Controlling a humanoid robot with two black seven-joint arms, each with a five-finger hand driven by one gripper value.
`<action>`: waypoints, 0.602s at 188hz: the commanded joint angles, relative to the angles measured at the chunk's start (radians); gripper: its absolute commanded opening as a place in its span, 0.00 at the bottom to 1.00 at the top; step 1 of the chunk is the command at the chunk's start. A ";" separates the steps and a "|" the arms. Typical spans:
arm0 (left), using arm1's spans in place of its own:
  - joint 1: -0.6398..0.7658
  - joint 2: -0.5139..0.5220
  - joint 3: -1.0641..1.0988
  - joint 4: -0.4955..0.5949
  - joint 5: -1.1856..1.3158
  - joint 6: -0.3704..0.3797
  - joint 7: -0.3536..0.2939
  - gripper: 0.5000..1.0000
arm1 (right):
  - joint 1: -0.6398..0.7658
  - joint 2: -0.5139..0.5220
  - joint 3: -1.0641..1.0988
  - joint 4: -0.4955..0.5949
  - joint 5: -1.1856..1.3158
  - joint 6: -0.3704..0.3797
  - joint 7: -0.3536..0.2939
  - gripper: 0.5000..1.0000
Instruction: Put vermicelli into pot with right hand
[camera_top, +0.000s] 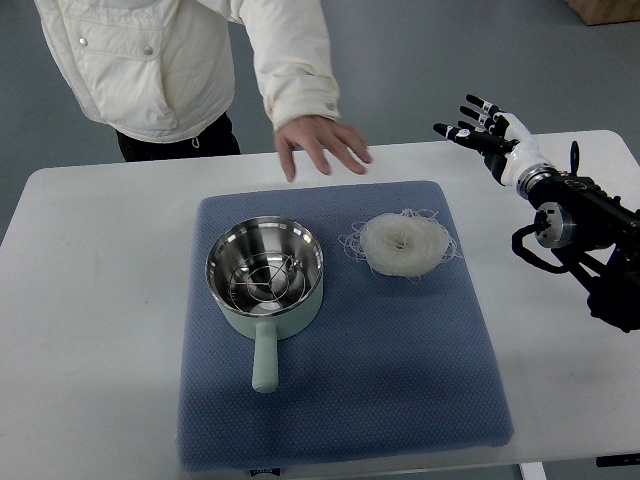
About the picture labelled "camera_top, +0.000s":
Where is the person's bare hand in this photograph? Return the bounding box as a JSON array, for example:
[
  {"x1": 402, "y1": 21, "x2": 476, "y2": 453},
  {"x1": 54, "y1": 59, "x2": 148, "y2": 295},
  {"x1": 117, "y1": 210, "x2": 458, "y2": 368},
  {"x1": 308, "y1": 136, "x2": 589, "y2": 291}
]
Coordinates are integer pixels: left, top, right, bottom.
[{"x1": 274, "y1": 115, "x2": 373, "y2": 182}]

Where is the white vermicelli nest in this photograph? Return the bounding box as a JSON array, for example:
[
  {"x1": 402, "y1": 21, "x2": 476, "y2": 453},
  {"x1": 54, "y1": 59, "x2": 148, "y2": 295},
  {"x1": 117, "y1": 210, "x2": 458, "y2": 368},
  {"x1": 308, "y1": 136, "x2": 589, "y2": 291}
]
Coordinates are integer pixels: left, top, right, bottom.
[{"x1": 338, "y1": 208, "x2": 461, "y2": 282}]

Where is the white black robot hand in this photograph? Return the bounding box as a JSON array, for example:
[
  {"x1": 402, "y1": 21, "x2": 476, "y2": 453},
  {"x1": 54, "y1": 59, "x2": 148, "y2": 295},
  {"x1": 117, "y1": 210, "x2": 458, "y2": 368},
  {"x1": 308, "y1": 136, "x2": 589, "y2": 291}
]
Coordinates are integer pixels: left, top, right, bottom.
[{"x1": 433, "y1": 94, "x2": 546, "y2": 186}]

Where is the cardboard box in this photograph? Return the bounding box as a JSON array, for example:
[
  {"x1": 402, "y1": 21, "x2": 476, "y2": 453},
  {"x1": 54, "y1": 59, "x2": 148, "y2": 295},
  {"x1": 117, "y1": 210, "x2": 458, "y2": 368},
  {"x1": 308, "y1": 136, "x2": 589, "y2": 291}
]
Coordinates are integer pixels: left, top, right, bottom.
[{"x1": 566, "y1": 0, "x2": 640, "y2": 26}]

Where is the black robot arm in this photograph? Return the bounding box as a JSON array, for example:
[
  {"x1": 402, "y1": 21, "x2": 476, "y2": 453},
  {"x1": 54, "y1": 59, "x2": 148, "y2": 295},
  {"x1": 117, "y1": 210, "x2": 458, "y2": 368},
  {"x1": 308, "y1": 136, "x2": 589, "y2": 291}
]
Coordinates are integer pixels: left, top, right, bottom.
[{"x1": 511, "y1": 141, "x2": 639, "y2": 333}]

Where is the person in white jacket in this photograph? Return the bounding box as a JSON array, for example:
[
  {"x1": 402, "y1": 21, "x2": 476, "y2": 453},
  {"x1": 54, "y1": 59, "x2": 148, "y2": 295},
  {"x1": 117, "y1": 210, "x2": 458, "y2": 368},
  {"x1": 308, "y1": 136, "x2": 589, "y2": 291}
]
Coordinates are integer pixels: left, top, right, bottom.
[{"x1": 32, "y1": 0, "x2": 261, "y2": 163}]

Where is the mint green steel pot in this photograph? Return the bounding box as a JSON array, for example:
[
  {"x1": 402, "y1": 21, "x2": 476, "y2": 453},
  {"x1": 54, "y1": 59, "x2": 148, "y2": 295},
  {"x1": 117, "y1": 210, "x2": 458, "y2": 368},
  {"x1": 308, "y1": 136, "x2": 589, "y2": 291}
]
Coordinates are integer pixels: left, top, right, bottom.
[{"x1": 206, "y1": 216, "x2": 324, "y2": 393}]

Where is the white puffer jacket sleeve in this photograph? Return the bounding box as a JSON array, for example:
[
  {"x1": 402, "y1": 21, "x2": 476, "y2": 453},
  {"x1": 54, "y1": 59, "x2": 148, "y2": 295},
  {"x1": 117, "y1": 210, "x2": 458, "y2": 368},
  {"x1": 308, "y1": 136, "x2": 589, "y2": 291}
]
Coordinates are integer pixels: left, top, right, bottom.
[{"x1": 237, "y1": 1, "x2": 340, "y2": 130}]

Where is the wire steaming rack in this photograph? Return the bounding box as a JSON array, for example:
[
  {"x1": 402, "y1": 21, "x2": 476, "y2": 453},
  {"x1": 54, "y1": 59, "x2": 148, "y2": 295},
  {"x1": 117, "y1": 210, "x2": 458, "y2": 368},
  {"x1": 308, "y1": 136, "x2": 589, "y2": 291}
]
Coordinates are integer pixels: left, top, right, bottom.
[{"x1": 228, "y1": 253, "x2": 309, "y2": 310}]

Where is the black table control panel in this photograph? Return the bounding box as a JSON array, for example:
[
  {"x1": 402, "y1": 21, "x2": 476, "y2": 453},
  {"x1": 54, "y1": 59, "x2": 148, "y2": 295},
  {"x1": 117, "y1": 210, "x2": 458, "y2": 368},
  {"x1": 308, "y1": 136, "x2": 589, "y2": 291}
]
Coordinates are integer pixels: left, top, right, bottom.
[{"x1": 596, "y1": 453, "x2": 640, "y2": 468}]

